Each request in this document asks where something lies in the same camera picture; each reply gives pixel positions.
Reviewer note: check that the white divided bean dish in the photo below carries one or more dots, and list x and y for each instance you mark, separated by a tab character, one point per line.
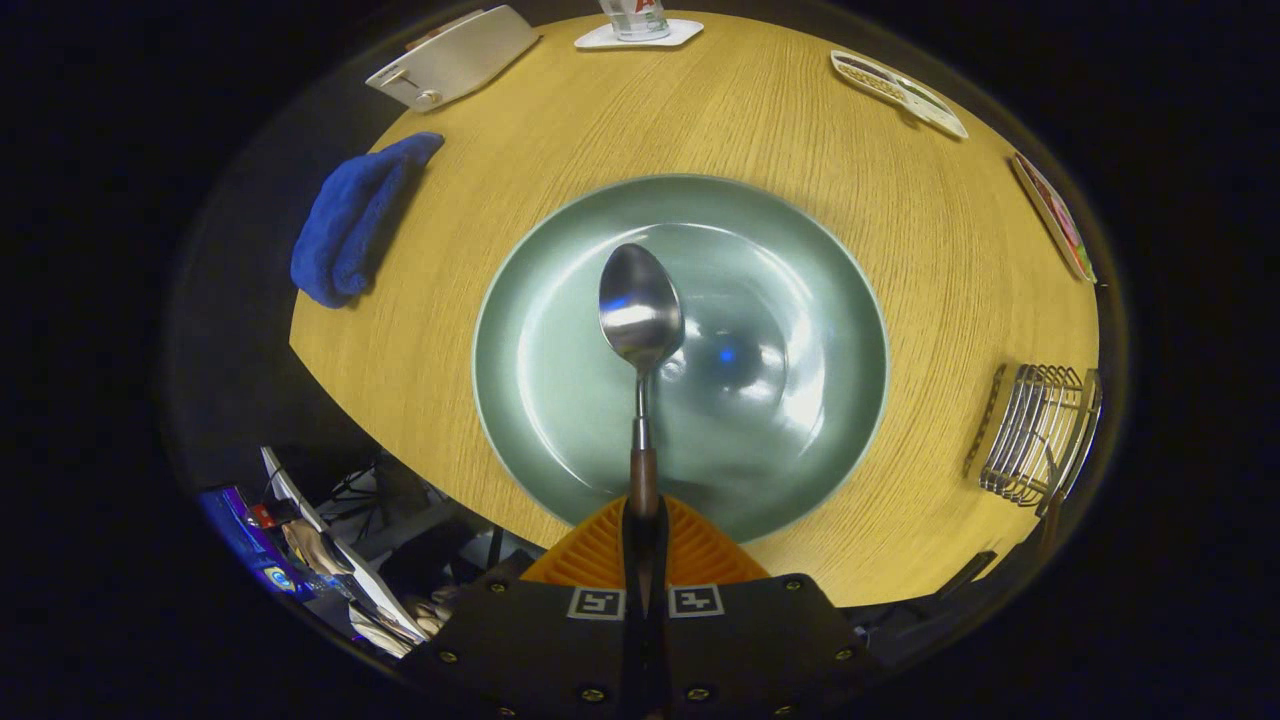
900	92

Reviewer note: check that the plate of meat and salad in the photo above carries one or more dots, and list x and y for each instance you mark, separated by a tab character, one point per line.
1055	215

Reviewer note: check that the white toaster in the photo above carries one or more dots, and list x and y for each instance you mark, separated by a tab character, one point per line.
460	60

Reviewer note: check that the blue folded cloth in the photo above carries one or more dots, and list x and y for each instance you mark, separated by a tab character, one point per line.
345	225

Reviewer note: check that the small drink bottle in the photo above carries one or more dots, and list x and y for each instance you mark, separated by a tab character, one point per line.
635	18

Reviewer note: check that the white coaster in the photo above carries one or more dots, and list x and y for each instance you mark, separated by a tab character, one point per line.
610	38

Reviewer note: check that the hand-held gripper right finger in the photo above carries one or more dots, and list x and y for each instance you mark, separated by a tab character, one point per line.
760	650

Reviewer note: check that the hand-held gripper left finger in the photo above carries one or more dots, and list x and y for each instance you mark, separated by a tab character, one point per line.
540	650

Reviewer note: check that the green round plate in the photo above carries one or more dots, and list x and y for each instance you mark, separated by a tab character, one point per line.
790	400

